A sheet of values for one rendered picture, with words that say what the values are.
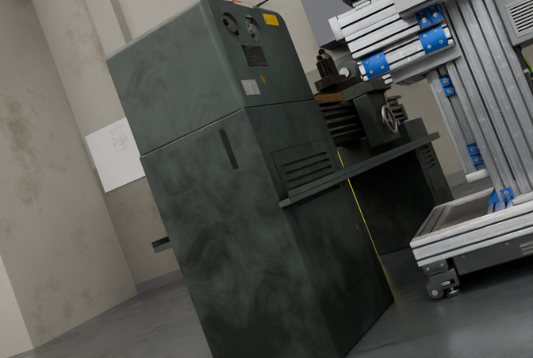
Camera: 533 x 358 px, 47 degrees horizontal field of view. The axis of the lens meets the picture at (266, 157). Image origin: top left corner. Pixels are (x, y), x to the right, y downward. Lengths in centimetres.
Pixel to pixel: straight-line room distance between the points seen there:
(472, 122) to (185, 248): 119
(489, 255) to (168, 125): 120
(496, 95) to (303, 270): 104
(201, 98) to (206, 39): 20
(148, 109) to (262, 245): 62
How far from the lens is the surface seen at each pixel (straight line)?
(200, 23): 209
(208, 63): 207
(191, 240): 220
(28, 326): 643
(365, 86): 312
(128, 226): 762
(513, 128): 254
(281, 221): 199
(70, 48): 798
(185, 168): 215
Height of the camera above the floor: 58
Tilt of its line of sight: 3 degrees up
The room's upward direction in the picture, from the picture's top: 21 degrees counter-clockwise
